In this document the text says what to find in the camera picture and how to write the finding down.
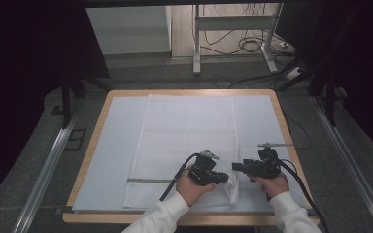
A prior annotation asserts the black floor socket frame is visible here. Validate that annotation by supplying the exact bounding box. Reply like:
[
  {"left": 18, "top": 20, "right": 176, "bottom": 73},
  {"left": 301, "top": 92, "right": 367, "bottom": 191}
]
[{"left": 64, "top": 128, "right": 87, "bottom": 151}]

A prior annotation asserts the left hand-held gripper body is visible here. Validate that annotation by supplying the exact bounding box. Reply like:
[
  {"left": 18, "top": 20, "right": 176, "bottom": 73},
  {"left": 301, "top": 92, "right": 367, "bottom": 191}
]
[{"left": 188, "top": 149, "right": 220, "bottom": 187}]

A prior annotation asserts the thin black cable loop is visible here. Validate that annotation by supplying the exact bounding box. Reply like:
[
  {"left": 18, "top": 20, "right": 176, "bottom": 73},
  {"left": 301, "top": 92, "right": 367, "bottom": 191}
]
[{"left": 285, "top": 114, "right": 313, "bottom": 150}]

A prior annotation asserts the aluminium rail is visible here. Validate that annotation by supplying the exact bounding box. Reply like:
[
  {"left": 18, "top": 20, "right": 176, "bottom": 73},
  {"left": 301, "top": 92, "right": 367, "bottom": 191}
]
[
  {"left": 310, "top": 95, "right": 373, "bottom": 233},
  {"left": 11, "top": 99, "right": 83, "bottom": 233}
]

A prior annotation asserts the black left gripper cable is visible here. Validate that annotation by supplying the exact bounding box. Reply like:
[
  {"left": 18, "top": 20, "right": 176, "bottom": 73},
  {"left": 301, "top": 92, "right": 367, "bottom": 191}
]
[{"left": 158, "top": 152, "right": 199, "bottom": 203}]

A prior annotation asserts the long black floor cable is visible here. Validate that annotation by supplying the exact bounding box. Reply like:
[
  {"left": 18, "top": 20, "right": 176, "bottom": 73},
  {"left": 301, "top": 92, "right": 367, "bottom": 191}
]
[{"left": 213, "top": 72, "right": 294, "bottom": 90}]

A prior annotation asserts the person's right hand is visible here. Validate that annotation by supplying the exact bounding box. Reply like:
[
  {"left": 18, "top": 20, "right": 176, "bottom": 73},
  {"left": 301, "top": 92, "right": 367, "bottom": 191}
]
[{"left": 248, "top": 171, "right": 290, "bottom": 199}]

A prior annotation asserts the black metal stand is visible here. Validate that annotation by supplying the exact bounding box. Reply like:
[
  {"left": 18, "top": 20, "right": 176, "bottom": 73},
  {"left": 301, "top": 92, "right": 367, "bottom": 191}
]
[
  {"left": 277, "top": 6, "right": 348, "bottom": 128},
  {"left": 59, "top": 73, "right": 112, "bottom": 129}
]

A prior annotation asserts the white cabinet panel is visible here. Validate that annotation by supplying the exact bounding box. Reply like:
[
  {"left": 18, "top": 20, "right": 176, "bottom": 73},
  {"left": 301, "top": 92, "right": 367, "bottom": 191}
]
[{"left": 85, "top": 5, "right": 173, "bottom": 56}]

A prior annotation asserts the white metal desk frame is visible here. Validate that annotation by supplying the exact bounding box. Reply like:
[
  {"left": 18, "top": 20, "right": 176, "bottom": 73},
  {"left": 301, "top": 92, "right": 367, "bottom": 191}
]
[{"left": 192, "top": 3, "right": 285, "bottom": 76}]

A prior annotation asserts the black curtain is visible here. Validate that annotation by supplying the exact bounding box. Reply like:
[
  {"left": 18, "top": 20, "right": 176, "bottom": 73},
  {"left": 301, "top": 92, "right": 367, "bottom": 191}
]
[
  {"left": 0, "top": 0, "right": 111, "bottom": 212},
  {"left": 275, "top": 0, "right": 373, "bottom": 163}
]

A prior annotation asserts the wooden-framed work board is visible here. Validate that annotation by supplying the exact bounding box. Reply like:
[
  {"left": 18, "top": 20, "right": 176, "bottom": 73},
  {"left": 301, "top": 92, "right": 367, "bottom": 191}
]
[{"left": 72, "top": 94, "right": 308, "bottom": 214}]

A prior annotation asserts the white towel with grey stripe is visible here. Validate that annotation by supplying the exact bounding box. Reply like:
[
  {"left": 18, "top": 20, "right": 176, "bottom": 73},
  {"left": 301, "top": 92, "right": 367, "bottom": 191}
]
[{"left": 122, "top": 94, "right": 241, "bottom": 210}]

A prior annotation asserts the bundle of black floor cables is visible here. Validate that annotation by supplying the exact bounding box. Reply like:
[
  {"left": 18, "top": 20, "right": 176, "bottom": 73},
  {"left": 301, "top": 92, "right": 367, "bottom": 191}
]
[{"left": 199, "top": 3, "right": 296, "bottom": 56}]

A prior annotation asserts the person's left hand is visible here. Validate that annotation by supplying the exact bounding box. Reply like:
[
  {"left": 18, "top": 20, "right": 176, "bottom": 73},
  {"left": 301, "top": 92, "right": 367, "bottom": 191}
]
[{"left": 175, "top": 166, "right": 216, "bottom": 208}]

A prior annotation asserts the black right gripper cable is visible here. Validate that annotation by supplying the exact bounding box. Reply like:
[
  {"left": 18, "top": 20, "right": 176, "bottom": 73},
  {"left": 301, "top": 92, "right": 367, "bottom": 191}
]
[{"left": 267, "top": 150, "right": 330, "bottom": 233}]

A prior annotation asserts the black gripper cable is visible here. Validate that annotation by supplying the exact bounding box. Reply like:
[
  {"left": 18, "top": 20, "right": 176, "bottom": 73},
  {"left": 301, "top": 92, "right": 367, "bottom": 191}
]
[
  {"left": 267, "top": 150, "right": 330, "bottom": 233},
  {"left": 158, "top": 152, "right": 199, "bottom": 203}
]

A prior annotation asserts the white power strip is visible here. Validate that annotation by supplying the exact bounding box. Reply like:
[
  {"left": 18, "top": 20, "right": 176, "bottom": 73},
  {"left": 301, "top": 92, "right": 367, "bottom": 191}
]
[{"left": 285, "top": 66, "right": 306, "bottom": 81}]

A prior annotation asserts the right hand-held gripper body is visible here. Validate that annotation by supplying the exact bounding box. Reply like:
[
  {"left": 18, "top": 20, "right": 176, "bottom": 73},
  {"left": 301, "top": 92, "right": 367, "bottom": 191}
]
[{"left": 250, "top": 142, "right": 294, "bottom": 180}]

